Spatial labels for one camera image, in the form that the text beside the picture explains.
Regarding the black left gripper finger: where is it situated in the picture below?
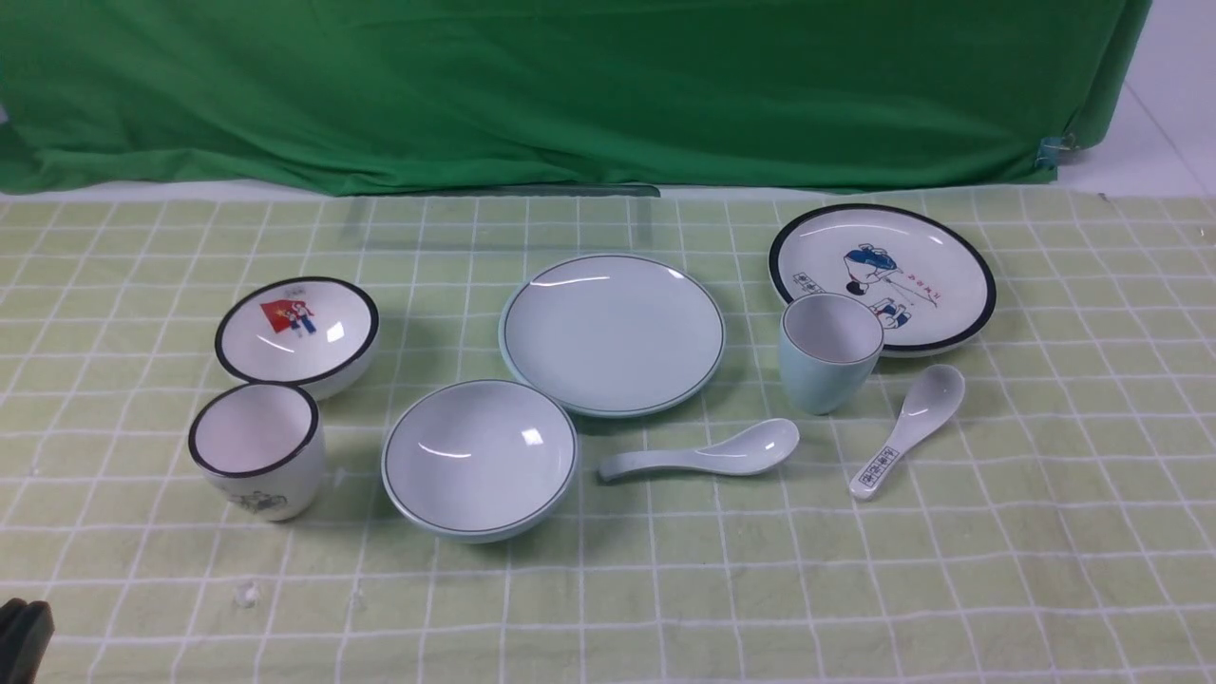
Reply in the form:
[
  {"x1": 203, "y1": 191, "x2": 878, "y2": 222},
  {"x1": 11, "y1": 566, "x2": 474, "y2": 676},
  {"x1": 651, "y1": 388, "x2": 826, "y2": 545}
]
[{"x1": 1, "y1": 600, "x2": 55, "y2": 683}]

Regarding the light blue bowl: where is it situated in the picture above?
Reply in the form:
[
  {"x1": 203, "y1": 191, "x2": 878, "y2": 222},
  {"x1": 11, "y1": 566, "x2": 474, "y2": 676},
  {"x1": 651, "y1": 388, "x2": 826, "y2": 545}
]
[{"x1": 379, "y1": 379, "x2": 581, "y2": 544}]

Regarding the light blue cup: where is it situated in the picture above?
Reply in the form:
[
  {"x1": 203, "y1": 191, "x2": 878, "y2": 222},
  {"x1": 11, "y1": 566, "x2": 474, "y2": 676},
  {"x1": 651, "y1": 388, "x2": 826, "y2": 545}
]
[{"x1": 779, "y1": 292, "x2": 884, "y2": 415}]

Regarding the white cup with black rim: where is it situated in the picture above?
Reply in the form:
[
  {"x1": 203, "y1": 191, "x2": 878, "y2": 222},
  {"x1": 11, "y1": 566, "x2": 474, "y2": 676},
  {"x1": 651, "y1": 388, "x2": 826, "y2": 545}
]
[{"x1": 187, "y1": 382, "x2": 327, "y2": 523}]

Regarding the white bowl with black rim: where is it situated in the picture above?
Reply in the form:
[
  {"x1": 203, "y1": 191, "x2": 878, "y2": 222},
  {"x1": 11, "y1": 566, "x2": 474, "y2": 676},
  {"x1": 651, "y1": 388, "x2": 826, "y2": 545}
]
[{"x1": 213, "y1": 276, "x2": 382, "y2": 400}]

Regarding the green backdrop cloth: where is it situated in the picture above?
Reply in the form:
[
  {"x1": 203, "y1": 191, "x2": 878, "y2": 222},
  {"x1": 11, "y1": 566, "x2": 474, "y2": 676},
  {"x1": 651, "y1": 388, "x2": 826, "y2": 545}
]
[{"x1": 1, "y1": 1, "x2": 1150, "y2": 196}]

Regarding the light blue plate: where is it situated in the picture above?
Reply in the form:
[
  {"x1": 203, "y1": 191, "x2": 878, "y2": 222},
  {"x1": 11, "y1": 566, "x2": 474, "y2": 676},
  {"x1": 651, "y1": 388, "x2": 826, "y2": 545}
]
[{"x1": 499, "y1": 253, "x2": 727, "y2": 417}]

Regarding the green checkered tablecloth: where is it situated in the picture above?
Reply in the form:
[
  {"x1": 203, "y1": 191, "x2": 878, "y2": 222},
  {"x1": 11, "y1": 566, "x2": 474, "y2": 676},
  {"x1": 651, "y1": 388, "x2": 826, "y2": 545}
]
[{"x1": 1, "y1": 189, "x2": 1215, "y2": 683}]

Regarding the white plate with black rim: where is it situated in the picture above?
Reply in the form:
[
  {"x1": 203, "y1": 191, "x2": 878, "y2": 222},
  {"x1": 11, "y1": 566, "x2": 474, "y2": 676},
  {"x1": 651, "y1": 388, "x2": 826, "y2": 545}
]
[{"x1": 769, "y1": 203, "x2": 998, "y2": 358}]

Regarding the metal clip on backdrop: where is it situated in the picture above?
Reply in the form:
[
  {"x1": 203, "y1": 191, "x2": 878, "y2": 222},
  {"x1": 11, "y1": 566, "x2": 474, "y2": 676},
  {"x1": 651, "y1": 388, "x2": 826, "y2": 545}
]
[{"x1": 1035, "y1": 133, "x2": 1081, "y2": 172}]

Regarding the white spoon with printed handle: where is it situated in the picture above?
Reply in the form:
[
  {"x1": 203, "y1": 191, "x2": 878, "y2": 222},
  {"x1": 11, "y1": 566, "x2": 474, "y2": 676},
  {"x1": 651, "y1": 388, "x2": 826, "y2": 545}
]
[{"x1": 848, "y1": 364, "x2": 966, "y2": 501}]

